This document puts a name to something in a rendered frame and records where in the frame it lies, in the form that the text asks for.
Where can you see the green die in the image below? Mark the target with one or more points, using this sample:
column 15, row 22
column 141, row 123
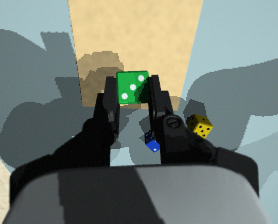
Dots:
column 132, row 87

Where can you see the tan square mat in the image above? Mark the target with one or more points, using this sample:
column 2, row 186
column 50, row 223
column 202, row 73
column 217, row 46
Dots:
column 133, row 35

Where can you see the yellow die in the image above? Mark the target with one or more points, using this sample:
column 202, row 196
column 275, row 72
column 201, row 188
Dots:
column 200, row 125

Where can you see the blue die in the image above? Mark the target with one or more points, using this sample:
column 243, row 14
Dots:
column 150, row 143

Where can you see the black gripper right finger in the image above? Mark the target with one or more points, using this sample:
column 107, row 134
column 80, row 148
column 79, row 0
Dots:
column 182, row 145

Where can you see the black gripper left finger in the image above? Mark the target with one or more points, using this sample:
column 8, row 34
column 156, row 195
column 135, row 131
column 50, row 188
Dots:
column 89, row 148

